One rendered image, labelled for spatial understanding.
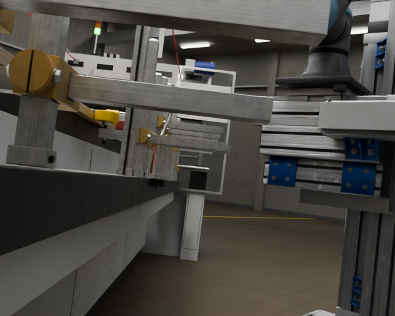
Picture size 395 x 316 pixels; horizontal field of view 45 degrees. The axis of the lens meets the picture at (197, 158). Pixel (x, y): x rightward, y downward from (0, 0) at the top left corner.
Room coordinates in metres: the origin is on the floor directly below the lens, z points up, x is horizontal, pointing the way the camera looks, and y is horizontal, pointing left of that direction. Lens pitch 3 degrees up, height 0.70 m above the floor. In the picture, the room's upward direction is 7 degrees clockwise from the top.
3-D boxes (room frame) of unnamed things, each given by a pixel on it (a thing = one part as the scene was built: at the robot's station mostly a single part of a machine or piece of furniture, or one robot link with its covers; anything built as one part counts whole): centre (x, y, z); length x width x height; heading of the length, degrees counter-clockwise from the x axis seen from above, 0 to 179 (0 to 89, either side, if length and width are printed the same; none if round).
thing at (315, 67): (1.42, -0.35, 1.09); 0.15 x 0.15 x 0.10
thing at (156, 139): (1.62, 0.12, 0.83); 0.43 x 0.03 x 0.04; 90
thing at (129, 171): (1.31, 0.19, 0.93); 0.05 x 0.04 x 0.45; 0
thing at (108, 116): (1.62, 0.32, 0.85); 0.08 x 0.08 x 0.11
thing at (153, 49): (1.58, 0.19, 0.92); 0.03 x 0.03 x 0.48; 0
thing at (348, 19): (1.41, -0.35, 1.20); 0.13 x 0.12 x 0.14; 151
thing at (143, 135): (1.60, 0.19, 0.83); 0.13 x 0.06 x 0.05; 0
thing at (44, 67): (0.60, 0.20, 0.81); 0.13 x 0.06 x 0.05; 0
